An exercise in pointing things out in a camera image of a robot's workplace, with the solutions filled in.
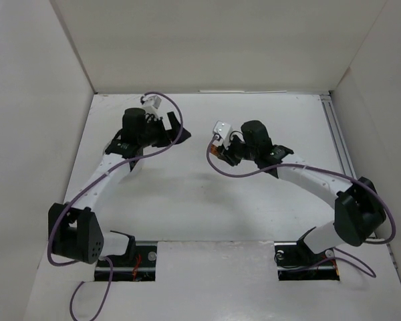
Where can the white round divided container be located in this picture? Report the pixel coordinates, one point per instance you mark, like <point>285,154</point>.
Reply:
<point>136,166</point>

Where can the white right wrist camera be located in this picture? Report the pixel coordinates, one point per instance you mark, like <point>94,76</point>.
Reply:
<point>222,133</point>

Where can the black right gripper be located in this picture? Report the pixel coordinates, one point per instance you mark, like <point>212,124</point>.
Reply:
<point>227,155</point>

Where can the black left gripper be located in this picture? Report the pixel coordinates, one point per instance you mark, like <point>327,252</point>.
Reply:
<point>167,130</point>

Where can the aluminium rail right side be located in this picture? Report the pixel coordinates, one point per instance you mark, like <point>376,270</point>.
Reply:
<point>337,136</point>

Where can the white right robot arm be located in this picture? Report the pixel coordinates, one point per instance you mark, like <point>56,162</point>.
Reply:
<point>357,210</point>

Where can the brown curved lego piece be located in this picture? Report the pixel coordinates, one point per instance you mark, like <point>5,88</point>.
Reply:
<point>214,150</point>

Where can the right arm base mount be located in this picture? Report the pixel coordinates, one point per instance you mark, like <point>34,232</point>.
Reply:
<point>296,262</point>

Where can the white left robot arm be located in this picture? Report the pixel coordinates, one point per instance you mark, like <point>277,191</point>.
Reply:
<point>74,227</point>

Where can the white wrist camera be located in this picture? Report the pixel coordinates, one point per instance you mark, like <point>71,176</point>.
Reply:
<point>222,133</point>
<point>151,104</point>

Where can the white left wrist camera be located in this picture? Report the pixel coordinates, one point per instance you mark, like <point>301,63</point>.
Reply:
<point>151,104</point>

